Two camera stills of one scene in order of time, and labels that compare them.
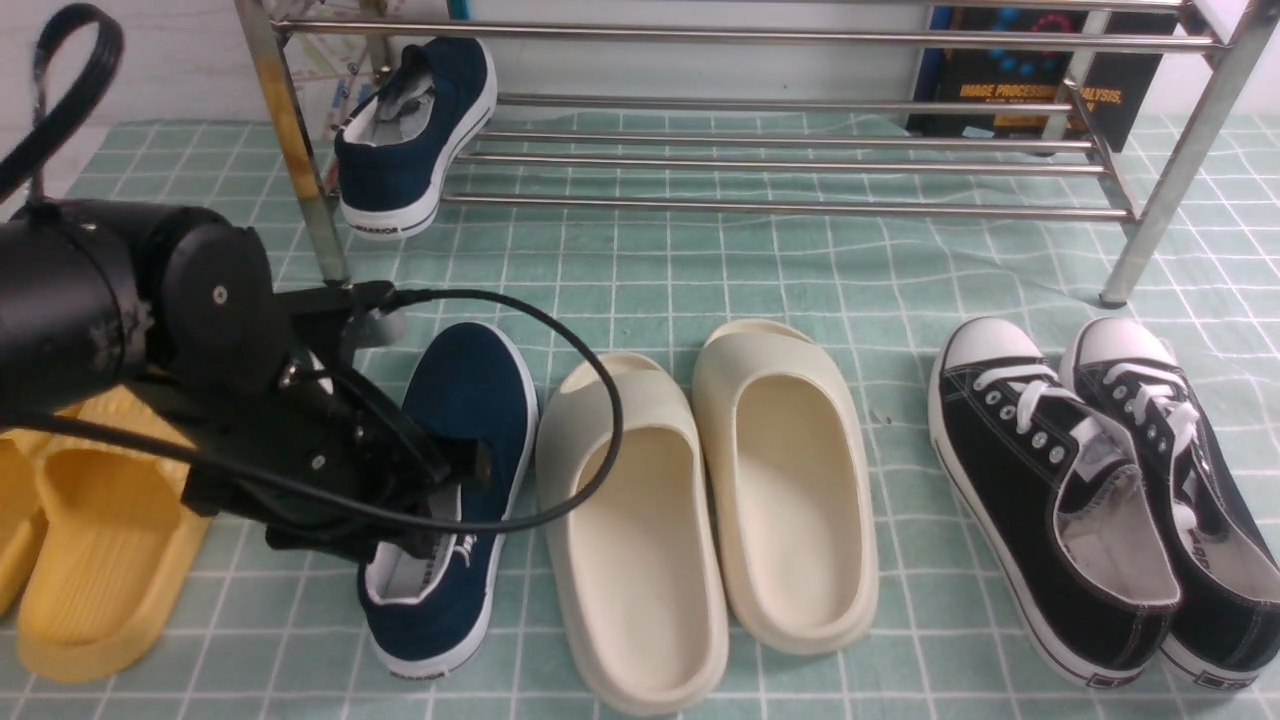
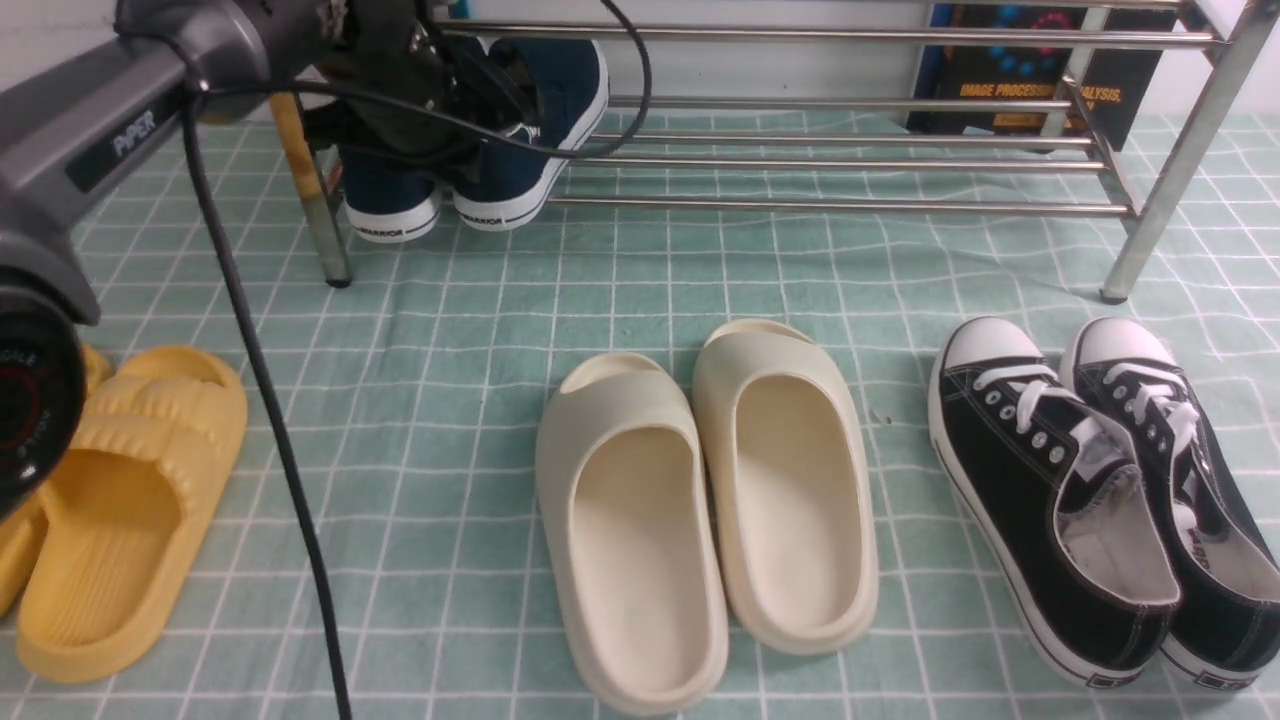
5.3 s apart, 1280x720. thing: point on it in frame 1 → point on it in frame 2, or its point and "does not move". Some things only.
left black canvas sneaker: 1057,499 does not move
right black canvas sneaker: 1226,629 does not move
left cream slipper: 638,567 does not move
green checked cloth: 581,236 does not move
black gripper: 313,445 → 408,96
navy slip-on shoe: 422,613 → 508,181
